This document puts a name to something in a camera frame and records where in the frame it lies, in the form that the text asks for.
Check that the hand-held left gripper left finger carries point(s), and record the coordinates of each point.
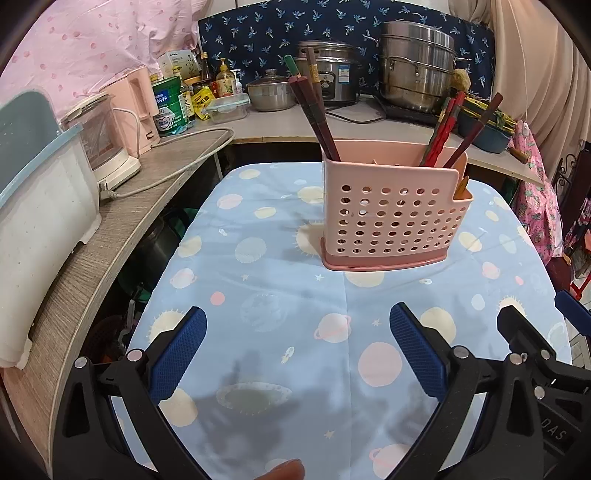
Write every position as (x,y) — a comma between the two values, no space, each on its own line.
(180,355)

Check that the pink electric kettle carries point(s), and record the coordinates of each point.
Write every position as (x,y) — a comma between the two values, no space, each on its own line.
(138,101)

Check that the black induction cooker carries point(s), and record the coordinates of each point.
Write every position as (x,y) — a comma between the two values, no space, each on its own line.
(401,115)

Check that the blue planet print tablecloth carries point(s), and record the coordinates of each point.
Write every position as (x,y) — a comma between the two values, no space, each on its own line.
(286,286)

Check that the beige curtain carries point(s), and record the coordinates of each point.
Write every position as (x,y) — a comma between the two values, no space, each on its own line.
(531,55)

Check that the navy leaf print cloth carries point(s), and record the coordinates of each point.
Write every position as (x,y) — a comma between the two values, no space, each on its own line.
(277,32)

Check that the green chopstick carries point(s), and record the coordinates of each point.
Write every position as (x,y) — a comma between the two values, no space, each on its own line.
(438,120)
(295,71)

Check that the small pot with glass lid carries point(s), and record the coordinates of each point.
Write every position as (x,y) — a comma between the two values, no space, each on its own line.
(270,97)

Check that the steel rice cooker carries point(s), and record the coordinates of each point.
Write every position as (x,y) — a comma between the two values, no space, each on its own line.
(337,78)

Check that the wooden rolling pin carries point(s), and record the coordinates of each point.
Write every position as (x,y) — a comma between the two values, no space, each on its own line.
(519,153)

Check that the yellow packet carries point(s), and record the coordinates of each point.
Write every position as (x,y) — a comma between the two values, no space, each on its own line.
(203,105)

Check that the black iron chair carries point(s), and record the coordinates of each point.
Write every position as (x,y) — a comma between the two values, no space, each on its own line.
(568,170)

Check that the steel steamer pot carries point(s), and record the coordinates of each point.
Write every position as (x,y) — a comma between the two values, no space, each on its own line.
(415,69)

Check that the green tin can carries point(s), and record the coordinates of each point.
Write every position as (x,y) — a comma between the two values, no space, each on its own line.
(168,110)

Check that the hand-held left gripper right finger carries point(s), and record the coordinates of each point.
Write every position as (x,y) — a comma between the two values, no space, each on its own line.
(418,355)

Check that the brown loofah sponge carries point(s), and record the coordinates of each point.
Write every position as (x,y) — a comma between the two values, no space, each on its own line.
(461,81)

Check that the white green carton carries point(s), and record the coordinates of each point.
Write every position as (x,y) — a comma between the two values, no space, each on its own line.
(178,64)

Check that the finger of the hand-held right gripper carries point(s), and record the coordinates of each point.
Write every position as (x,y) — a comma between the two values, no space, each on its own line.
(512,323)
(572,307)

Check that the red plastic basket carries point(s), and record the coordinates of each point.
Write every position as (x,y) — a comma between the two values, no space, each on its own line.
(106,337)

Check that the pink dotted cloth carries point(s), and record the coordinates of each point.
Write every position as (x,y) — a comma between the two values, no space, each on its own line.
(92,41)

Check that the clear food container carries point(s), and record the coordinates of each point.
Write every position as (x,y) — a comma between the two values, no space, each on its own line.
(228,110)

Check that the pink pineapple print garment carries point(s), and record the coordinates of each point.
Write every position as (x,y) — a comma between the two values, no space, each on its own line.
(535,203)

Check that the yellow liquid bottle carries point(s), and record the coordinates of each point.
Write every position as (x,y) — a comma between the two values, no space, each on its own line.
(225,83)

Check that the person's left hand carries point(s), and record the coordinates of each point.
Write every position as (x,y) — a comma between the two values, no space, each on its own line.
(288,470)

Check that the gold flower spoon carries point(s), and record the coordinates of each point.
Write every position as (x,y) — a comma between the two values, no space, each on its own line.
(461,189)

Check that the pink perforated utensil holder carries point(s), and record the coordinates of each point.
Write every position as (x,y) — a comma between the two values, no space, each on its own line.
(392,217)

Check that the white food steamer appliance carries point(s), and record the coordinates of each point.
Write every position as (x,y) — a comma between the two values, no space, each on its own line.
(106,143)

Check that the blue basin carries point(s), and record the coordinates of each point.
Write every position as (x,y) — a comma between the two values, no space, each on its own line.
(494,141)

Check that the white pump bottle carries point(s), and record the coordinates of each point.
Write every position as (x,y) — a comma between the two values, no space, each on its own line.
(238,83)

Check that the dark maroon chopstick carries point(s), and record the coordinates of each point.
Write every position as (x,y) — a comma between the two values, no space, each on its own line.
(307,106)
(480,122)
(315,87)
(316,108)

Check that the dark sauce bottle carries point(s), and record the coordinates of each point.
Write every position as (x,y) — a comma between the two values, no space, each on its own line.
(205,69)

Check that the white dish drainer box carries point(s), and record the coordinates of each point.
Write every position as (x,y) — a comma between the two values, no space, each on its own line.
(41,240)

